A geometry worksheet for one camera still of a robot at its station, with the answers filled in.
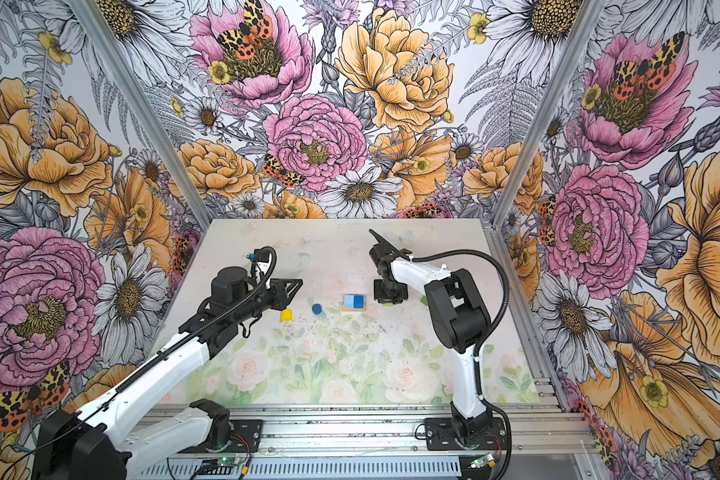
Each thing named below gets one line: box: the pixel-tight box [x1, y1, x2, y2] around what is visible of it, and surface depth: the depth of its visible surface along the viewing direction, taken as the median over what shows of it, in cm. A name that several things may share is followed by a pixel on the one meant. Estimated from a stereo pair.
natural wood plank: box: [342, 294, 366, 311], surface depth 98 cm
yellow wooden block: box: [280, 309, 293, 322], surface depth 96 cm
